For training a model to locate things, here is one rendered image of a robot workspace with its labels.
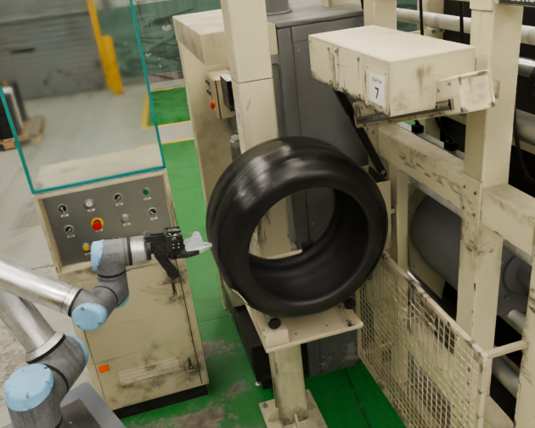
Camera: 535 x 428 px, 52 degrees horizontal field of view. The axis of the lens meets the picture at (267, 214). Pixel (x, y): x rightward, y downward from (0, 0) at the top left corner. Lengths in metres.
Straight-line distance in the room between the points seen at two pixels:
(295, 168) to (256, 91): 0.42
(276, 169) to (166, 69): 9.33
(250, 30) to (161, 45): 8.95
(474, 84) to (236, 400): 2.07
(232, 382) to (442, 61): 2.12
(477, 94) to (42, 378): 1.53
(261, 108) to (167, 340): 1.30
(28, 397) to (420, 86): 1.47
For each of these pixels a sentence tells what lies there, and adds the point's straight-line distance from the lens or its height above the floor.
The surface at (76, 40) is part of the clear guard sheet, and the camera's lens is 2.29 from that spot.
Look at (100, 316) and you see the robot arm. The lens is 1.70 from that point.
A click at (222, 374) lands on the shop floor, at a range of 3.16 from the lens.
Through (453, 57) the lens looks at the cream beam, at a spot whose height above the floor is 1.76.
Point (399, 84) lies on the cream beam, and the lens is 1.48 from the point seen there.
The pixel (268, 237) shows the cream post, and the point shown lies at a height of 1.04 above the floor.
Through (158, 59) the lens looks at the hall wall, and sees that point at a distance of 10.91.
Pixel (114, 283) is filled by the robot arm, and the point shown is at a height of 1.18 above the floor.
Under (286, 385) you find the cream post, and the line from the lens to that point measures 2.64.
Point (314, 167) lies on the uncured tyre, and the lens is 1.69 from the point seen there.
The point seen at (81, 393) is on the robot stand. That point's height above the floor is 0.60.
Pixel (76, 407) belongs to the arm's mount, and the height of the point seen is 0.64.
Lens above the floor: 2.07
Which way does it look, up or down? 26 degrees down
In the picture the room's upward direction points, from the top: 7 degrees counter-clockwise
